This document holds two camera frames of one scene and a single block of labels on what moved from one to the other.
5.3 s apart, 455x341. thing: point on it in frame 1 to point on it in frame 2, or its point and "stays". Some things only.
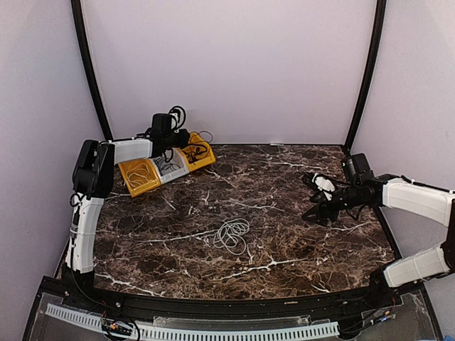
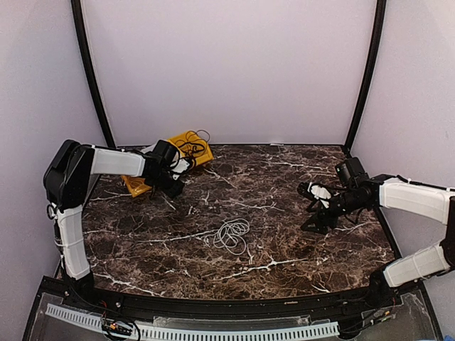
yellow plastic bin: x=199 y=153 stays
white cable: x=230 y=236 stays
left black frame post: x=78 y=18 stays
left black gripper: x=185 y=141 to x=175 y=190
